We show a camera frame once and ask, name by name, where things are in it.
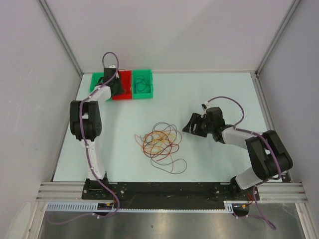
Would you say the grey cable duct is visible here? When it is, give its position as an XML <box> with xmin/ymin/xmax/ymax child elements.
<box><xmin>46</xmin><ymin>202</ymin><xmax>233</xmax><ymax>214</ymax></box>

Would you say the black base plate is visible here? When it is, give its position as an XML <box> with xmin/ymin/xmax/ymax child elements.
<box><xmin>82</xmin><ymin>179</ymin><xmax>260</xmax><ymax>201</ymax></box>

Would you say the right green bin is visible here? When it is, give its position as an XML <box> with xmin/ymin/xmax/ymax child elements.
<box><xmin>132</xmin><ymin>69</ymin><xmax>154</xmax><ymax>99</ymax></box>

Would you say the dark blue wire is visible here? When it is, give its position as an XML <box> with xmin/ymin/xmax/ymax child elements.
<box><xmin>144</xmin><ymin>121</ymin><xmax>180</xmax><ymax>160</ymax></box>

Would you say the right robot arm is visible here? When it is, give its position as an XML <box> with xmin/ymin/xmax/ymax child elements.
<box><xmin>182</xmin><ymin>107</ymin><xmax>293</xmax><ymax>200</ymax></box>

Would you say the red bin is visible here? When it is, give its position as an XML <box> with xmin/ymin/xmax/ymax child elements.
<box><xmin>112</xmin><ymin>71</ymin><xmax>133</xmax><ymax>100</ymax></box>

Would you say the green bin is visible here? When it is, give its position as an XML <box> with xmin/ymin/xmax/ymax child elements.
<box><xmin>90</xmin><ymin>72</ymin><xmax>111</xmax><ymax>104</ymax></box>
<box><xmin>132</xmin><ymin>69</ymin><xmax>154</xmax><ymax>99</ymax></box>

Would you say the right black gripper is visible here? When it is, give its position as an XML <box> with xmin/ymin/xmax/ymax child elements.
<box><xmin>182</xmin><ymin>113</ymin><xmax>214</xmax><ymax>137</ymax></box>

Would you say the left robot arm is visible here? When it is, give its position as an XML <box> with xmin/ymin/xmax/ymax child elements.
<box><xmin>70</xmin><ymin>65</ymin><xmax>124</xmax><ymax>181</ymax></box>

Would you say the aluminium frame rail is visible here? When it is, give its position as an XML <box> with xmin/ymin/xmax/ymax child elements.
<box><xmin>36</xmin><ymin>182</ymin><xmax>308</xmax><ymax>203</ymax></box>

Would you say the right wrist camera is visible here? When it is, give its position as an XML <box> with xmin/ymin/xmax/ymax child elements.
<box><xmin>201</xmin><ymin>101</ymin><xmax>211</xmax><ymax>115</ymax></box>

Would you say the light blue wire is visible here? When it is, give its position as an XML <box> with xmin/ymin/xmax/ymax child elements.
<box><xmin>134</xmin><ymin>75</ymin><xmax>152</xmax><ymax>93</ymax></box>

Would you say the left green bin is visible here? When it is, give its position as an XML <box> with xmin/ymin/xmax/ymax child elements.
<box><xmin>90</xmin><ymin>72</ymin><xmax>111</xmax><ymax>104</ymax></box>

